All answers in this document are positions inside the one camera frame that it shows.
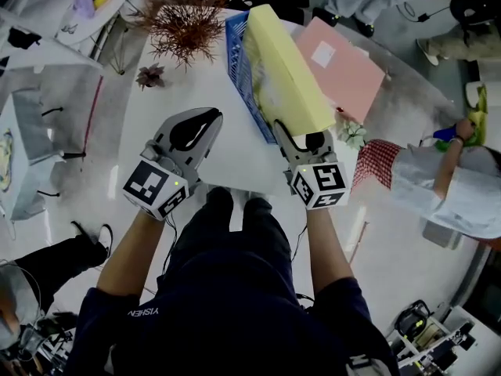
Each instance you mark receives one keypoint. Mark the yellow folder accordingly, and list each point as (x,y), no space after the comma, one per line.
(282,65)

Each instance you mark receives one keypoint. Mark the round white side table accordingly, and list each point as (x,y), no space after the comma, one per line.
(117,4)

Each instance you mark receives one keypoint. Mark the white shelf unit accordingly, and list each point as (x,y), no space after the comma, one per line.
(51,57)

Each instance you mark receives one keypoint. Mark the eyeglasses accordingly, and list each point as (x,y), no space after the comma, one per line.
(69,29)

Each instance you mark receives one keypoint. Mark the pink folder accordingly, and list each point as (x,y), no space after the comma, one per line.
(344,80)

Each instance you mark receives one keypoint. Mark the small purple succulent plant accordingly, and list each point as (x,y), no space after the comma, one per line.
(150,76)

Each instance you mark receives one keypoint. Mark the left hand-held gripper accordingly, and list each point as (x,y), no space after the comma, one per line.
(146,184)

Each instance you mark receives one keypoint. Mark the red checked cloth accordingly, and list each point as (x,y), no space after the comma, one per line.
(375,163)

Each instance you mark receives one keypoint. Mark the black and yellow device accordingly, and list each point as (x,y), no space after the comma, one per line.
(411,321)

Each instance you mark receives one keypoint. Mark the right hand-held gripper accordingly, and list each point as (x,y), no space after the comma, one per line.
(325,182)

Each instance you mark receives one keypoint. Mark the person's left forearm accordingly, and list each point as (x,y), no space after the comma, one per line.
(127,257)

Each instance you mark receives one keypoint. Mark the black bag on shelf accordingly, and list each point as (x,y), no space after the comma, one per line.
(23,37)

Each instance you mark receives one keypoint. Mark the person's dark trousers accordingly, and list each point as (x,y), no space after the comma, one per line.
(235,233)

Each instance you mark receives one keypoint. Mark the small green potted plant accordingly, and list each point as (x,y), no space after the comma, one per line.
(352,133)

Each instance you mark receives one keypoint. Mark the blue mesh file basket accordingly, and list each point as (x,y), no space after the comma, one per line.
(234,26)

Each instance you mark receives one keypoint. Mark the person's right forearm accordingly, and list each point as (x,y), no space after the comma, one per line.
(329,249)

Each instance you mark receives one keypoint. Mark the orange dried plant in pot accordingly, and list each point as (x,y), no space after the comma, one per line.
(184,26)

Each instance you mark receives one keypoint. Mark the person's navy shirt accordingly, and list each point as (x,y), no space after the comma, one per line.
(235,327)

